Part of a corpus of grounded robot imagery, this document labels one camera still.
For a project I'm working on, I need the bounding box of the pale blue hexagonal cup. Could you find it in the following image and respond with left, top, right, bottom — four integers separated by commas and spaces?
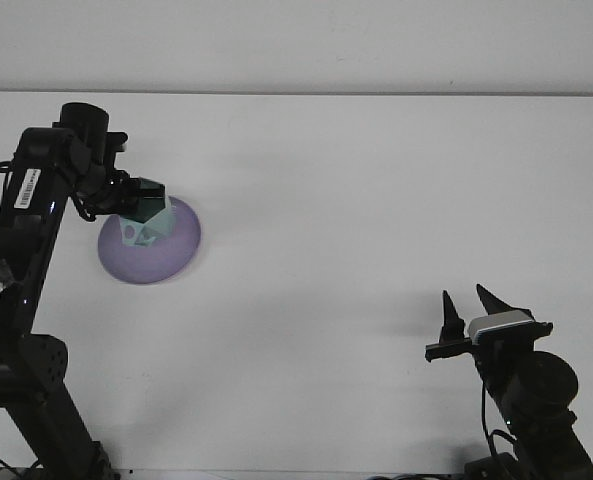
119, 178, 177, 248

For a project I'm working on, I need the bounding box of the pale purple round plate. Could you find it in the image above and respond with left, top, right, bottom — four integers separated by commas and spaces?
96, 195, 203, 287

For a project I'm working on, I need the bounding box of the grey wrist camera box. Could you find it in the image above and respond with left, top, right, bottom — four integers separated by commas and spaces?
466, 309, 538, 346

